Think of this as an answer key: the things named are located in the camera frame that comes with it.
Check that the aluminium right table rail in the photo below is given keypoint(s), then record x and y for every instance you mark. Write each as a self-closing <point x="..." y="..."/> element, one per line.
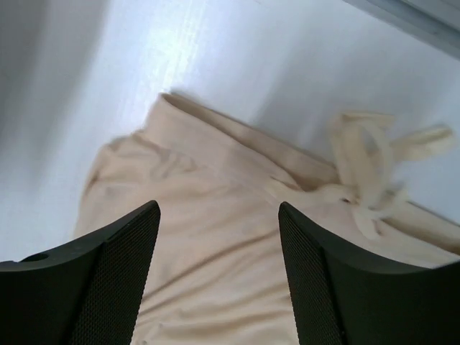
<point x="435" y="23"/>

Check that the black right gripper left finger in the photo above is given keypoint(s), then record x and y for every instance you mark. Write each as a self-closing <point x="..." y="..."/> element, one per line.
<point x="87" y="291"/>

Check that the beige trousers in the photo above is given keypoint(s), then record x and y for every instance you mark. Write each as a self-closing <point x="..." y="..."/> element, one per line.
<point x="217" y="274"/>

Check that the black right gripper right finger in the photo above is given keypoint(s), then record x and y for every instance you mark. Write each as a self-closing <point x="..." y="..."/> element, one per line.
<point x="343" y="294"/>

